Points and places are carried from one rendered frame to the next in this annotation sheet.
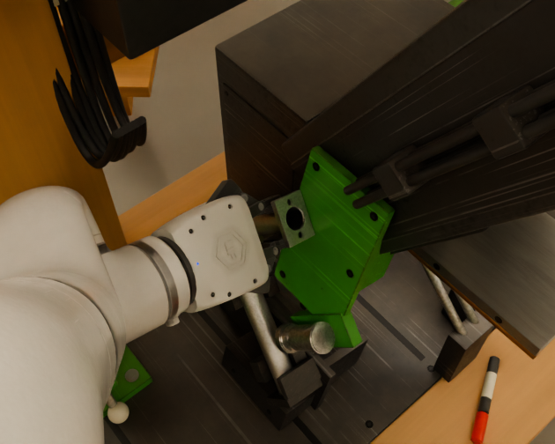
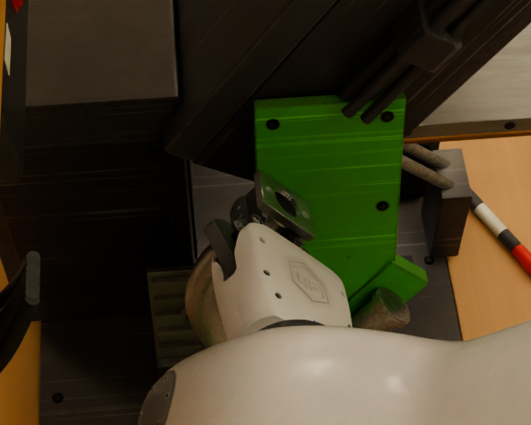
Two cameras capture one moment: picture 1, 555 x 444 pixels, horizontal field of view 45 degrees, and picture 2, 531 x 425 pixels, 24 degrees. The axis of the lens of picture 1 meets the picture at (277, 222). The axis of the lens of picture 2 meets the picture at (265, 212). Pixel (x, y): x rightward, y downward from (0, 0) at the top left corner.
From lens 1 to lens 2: 49 cm
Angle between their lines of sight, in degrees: 31
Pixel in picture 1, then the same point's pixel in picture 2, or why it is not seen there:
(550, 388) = (529, 169)
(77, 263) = (427, 350)
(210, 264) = (319, 313)
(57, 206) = (308, 340)
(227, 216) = (272, 251)
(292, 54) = (51, 41)
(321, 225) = (314, 185)
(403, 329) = not seen: hidden behind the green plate
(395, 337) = not seen: hidden behind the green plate
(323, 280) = (346, 245)
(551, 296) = (521, 62)
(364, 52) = not seen: outside the picture
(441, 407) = (480, 282)
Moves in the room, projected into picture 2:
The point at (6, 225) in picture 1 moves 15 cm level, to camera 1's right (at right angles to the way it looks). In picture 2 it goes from (297, 406) to (447, 209)
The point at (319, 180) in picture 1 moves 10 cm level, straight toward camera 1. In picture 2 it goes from (285, 136) to (388, 207)
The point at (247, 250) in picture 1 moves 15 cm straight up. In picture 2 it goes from (312, 271) to (319, 144)
